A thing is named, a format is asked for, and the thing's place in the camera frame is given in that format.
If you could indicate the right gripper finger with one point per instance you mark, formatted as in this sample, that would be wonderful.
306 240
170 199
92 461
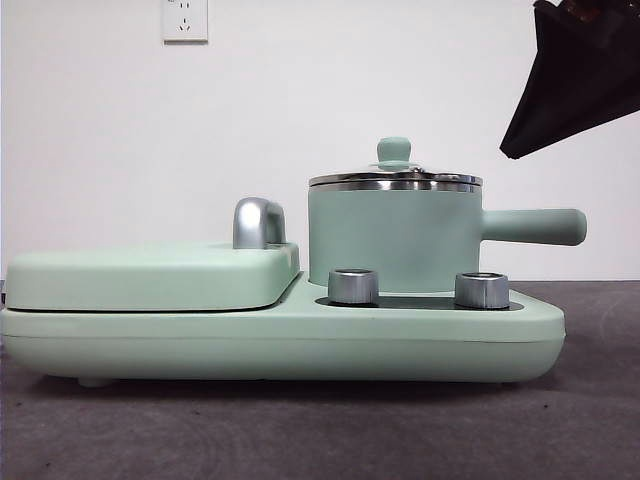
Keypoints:
600 120
575 75

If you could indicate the glass lid with green knob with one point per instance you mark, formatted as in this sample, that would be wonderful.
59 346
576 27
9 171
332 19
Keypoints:
394 150

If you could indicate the silver control knob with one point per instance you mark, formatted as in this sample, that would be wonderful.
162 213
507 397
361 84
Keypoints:
481 290
352 287

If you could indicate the green breakfast machine base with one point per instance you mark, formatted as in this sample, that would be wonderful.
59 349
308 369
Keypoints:
280 345

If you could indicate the green griddle cover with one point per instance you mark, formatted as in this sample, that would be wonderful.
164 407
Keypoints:
150 280

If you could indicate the white wall socket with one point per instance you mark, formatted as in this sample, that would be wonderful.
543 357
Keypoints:
185 22

